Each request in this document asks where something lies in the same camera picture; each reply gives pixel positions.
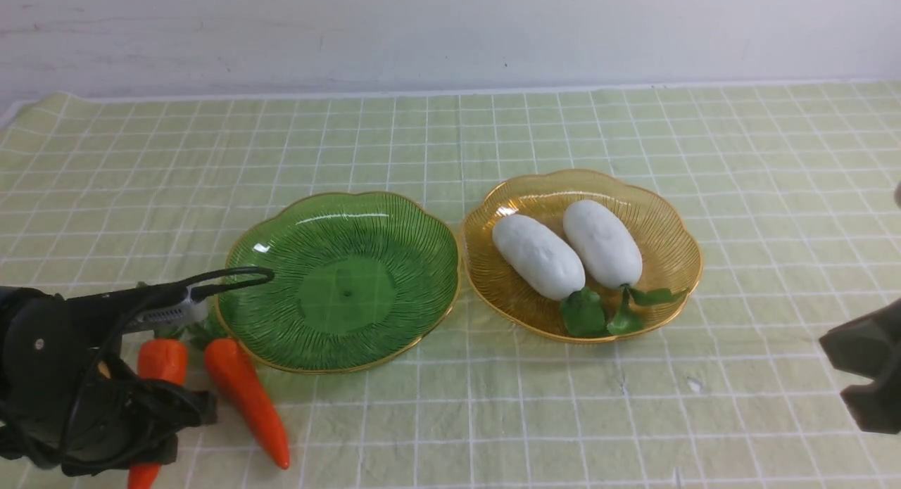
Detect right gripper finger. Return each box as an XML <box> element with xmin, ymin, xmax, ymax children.
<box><xmin>842</xmin><ymin>379</ymin><xmax>900</xmax><ymax>435</ymax></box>
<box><xmin>819</xmin><ymin>299</ymin><xmax>900</xmax><ymax>379</ymax></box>

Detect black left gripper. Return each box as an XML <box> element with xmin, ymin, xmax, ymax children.
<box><xmin>2</xmin><ymin>286</ymin><xmax>217</xmax><ymax>477</ymax></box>

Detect orange toy carrot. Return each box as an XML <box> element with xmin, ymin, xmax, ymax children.
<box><xmin>127</xmin><ymin>338</ymin><xmax>189</xmax><ymax>488</ymax></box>
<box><xmin>187</xmin><ymin>322</ymin><xmax>291</xmax><ymax>470</ymax></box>

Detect white toy radish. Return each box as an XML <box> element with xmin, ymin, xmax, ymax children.
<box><xmin>562</xmin><ymin>198</ymin><xmax>688</xmax><ymax>336</ymax></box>
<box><xmin>492</xmin><ymin>214</ymin><xmax>610</xmax><ymax>338</ymax></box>

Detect green checked tablecloth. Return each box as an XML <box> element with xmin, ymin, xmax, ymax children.
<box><xmin>1</xmin><ymin>81</ymin><xmax>899</xmax><ymax>488</ymax></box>

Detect amber ribbed plastic plate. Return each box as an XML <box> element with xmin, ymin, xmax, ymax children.
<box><xmin>461</xmin><ymin>169</ymin><xmax>704</xmax><ymax>344</ymax></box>

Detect green ribbed plastic plate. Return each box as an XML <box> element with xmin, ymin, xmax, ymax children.
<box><xmin>213</xmin><ymin>191</ymin><xmax>462</xmax><ymax>374</ymax></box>

